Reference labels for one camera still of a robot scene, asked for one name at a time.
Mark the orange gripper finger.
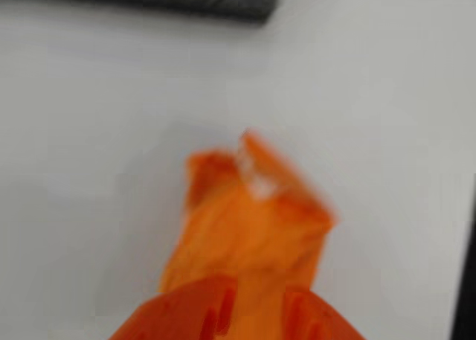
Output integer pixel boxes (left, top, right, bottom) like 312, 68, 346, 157
106, 274, 239, 340
283, 290, 367, 340

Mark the orange paper ball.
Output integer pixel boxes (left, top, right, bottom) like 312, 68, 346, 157
158, 126, 342, 340

